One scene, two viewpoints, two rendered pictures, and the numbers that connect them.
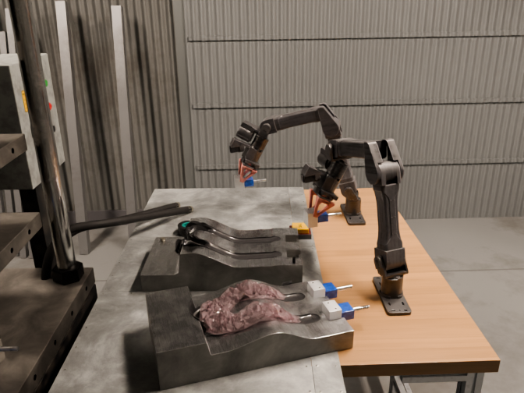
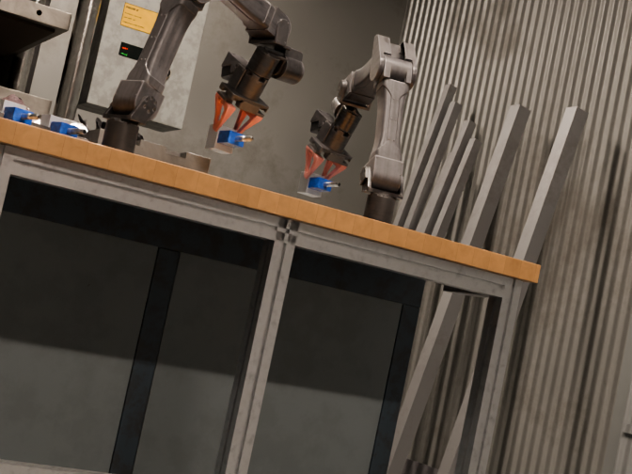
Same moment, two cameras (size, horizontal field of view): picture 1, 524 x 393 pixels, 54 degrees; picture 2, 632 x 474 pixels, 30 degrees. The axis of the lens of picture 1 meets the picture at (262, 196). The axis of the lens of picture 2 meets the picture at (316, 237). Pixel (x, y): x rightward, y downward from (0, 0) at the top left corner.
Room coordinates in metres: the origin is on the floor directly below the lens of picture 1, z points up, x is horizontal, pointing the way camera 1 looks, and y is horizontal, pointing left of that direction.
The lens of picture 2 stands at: (0.66, -2.55, 0.55)
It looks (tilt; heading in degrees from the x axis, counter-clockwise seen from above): 5 degrees up; 62
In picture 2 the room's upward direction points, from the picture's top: 12 degrees clockwise
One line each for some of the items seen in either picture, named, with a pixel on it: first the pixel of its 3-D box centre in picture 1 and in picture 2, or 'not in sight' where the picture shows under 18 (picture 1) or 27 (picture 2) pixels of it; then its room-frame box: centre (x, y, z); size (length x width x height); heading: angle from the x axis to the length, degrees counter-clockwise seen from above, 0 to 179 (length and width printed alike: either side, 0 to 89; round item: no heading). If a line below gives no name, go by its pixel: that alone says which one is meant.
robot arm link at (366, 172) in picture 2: (351, 191); (381, 183); (1.93, -0.36, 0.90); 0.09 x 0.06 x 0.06; 168
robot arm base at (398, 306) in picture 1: (391, 285); (118, 141); (1.33, -0.39, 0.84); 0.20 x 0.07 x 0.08; 2
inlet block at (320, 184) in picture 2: (250, 181); (323, 184); (2.01, 0.05, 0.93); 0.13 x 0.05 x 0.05; 99
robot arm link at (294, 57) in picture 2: (331, 155); (277, 51); (1.68, -0.24, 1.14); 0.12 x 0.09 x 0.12; 22
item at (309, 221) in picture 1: (323, 215); (233, 138); (1.64, -0.21, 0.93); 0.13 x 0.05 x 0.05; 103
